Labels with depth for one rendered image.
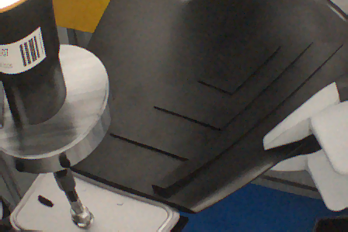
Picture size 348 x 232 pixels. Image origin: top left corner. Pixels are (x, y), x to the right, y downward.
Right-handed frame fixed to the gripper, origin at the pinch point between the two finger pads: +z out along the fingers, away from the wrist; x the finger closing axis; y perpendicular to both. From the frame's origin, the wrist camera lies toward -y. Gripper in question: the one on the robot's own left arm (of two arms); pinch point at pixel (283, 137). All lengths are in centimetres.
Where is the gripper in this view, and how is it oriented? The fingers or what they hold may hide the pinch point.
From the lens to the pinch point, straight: 45.8
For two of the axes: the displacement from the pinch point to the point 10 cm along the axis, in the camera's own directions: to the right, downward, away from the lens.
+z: -9.8, 2.0, 0.0
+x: 1.2, 6.1, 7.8
